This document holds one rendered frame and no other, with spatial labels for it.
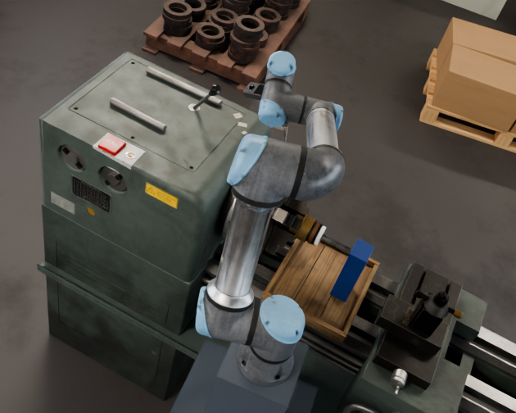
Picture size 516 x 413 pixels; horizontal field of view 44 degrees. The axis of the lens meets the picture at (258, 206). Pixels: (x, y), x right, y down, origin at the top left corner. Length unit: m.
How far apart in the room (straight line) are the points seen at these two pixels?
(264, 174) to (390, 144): 3.04
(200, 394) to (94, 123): 0.89
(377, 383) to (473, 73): 2.88
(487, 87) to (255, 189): 3.28
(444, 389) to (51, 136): 1.43
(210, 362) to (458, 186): 2.55
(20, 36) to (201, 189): 2.90
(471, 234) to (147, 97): 2.43
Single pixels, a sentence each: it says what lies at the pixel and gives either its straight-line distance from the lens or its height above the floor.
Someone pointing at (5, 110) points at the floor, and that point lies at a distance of 4.01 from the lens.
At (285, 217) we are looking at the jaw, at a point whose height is 1.18.
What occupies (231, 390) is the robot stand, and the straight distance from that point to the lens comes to 1.73.
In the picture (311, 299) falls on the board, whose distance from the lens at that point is 2.17.
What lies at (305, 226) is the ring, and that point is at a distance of 2.05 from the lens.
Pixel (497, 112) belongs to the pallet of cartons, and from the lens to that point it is 4.59.
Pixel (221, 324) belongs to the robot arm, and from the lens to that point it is 1.55.
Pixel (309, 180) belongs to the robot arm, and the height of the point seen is 1.70.
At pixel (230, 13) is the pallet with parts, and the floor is 0.24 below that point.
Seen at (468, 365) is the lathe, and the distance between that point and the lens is 2.32.
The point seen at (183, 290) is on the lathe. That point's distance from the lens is 2.17.
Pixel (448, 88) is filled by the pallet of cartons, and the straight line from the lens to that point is 4.50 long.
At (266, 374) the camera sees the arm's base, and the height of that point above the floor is 1.15.
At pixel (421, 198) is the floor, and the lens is 4.05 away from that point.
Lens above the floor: 2.59
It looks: 46 degrees down
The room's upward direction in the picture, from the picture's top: 17 degrees clockwise
